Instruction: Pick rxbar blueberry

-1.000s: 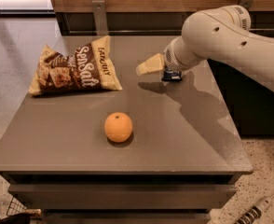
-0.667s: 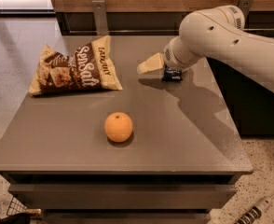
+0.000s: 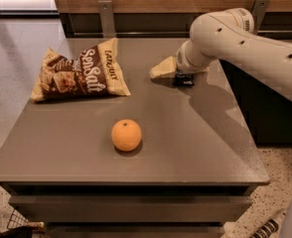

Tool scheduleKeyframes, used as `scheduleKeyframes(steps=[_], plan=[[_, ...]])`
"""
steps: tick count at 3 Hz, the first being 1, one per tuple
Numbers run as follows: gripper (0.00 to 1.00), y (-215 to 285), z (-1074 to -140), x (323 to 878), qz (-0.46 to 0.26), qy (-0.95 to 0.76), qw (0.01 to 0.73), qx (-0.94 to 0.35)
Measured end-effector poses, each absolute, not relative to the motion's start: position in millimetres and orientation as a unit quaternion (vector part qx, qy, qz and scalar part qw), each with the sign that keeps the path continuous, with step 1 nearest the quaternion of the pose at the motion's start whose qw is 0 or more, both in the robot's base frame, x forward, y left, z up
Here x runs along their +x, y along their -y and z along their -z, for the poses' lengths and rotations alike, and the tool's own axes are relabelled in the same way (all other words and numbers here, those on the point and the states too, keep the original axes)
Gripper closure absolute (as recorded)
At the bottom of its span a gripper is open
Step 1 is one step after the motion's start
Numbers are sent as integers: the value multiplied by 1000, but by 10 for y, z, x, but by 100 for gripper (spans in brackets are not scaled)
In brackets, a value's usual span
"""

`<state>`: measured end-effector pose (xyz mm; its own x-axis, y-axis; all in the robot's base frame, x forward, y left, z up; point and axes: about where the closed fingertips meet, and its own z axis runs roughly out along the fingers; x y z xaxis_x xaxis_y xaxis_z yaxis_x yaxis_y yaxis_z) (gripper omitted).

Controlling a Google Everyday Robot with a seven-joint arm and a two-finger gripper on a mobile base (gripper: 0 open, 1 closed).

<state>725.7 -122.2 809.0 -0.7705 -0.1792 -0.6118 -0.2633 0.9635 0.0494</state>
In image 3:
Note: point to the wire basket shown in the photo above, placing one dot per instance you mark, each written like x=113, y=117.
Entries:
x=19, y=227

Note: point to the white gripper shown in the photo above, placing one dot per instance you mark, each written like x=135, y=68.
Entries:
x=182, y=60

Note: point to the Late July chips bag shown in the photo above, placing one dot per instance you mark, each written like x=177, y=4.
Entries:
x=95, y=72

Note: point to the white power strip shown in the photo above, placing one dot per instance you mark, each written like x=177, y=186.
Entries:
x=271, y=226

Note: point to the right metal bracket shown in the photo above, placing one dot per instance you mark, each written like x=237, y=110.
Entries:
x=258, y=12

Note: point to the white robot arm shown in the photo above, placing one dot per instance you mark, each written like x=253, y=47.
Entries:
x=228, y=35

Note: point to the left metal bracket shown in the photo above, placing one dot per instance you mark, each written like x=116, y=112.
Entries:
x=105, y=9

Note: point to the metal bracket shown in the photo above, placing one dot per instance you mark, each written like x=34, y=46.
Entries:
x=258, y=12
x=105, y=9

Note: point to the grey drawer cabinet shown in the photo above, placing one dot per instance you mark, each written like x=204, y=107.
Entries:
x=193, y=171

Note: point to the orange fruit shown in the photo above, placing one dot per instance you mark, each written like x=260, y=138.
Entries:
x=126, y=135

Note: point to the dark blue rxbar wrapper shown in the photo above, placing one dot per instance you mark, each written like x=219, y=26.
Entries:
x=183, y=79

